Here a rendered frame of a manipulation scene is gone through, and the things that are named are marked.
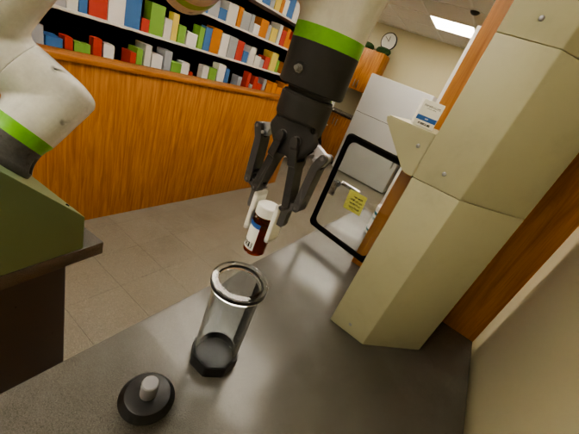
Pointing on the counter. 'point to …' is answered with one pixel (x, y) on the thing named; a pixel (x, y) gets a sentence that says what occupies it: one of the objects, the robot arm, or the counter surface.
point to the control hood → (409, 142)
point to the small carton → (427, 114)
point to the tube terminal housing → (468, 192)
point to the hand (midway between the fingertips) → (265, 216)
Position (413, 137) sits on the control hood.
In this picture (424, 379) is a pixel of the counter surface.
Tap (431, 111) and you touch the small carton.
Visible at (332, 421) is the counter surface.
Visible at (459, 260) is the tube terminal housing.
